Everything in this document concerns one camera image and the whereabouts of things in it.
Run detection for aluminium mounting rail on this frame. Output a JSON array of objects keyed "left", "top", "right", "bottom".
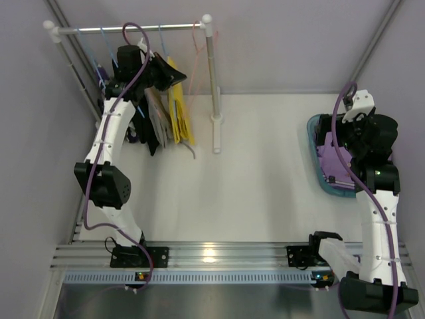
[{"left": 49, "top": 241, "right": 412, "bottom": 286}]

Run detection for pink wire hanger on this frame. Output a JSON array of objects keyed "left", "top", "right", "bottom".
[
  {"left": 122, "top": 25, "right": 129, "bottom": 38},
  {"left": 187, "top": 21, "right": 207, "bottom": 110}
]

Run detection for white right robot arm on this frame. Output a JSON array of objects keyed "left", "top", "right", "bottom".
[{"left": 310, "top": 111, "right": 419, "bottom": 318}]

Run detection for black garment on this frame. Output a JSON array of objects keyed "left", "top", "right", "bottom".
[{"left": 133, "top": 97, "right": 159, "bottom": 156}]

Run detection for white clothes rack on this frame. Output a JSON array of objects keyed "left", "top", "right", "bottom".
[{"left": 42, "top": 14, "right": 224, "bottom": 154}]

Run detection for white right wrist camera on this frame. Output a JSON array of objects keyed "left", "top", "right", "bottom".
[{"left": 342, "top": 89, "right": 375, "bottom": 124}]

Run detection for purple trousers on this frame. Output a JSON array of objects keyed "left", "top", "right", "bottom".
[{"left": 315, "top": 132, "right": 355, "bottom": 197}]

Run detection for yellow garment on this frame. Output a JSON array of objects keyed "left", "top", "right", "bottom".
[{"left": 167, "top": 55, "right": 196, "bottom": 146}]

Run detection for grey beige garment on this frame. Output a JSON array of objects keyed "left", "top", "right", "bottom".
[{"left": 144, "top": 88, "right": 173, "bottom": 148}]

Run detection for teal transparent plastic basin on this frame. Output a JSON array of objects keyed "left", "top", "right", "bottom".
[{"left": 307, "top": 114, "right": 355, "bottom": 198}]

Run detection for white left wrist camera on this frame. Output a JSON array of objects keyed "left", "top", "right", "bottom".
[{"left": 137, "top": 38, "right": 155, "bottom": 58}]

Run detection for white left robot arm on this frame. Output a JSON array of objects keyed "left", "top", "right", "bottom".
[{"left": 74, "top": 45, "right": 186, "bottom": 253}]

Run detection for purple white patterned garment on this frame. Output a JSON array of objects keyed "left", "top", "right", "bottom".
[{"left": 95, "top": 63, "right": 110, "bottom": 95}]

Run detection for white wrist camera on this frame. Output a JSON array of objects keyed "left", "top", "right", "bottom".
[
  {"left": 137, "top": 38, "right": 155, "bottom": 58},
  {"left": 342, "top": 89, "right": 375, "bottom": 124}
]

